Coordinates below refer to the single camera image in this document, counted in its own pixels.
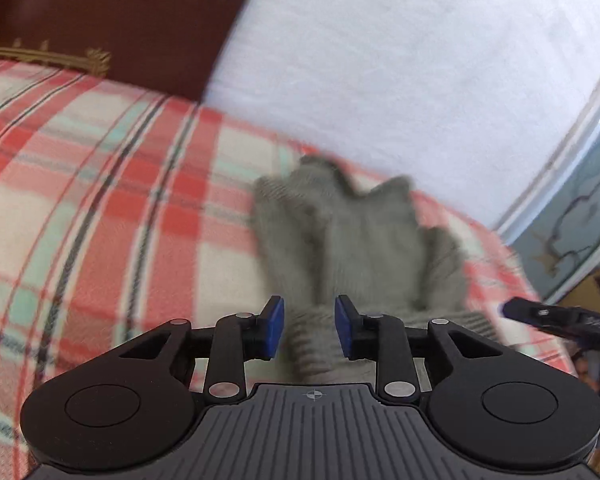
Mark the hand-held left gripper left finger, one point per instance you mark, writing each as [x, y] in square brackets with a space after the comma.
[275, 327]

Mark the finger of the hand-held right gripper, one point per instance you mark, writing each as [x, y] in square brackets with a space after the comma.
[535, 311]

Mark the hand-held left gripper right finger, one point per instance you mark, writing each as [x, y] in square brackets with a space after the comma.
[343, 327]

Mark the striped shirt with checked lining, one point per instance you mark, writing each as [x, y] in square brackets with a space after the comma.
[360, 240]

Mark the cardboard box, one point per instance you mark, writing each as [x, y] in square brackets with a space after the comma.
[595, 290]

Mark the pale blue door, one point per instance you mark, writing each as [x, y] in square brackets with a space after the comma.
[590, 200]

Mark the red plaid bed sheet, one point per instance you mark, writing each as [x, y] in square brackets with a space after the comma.
[105, 185]

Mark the brown wooden board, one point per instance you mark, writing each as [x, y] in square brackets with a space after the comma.
[105, 10]

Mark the white door frame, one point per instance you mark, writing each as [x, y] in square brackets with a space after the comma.
[577, 125]

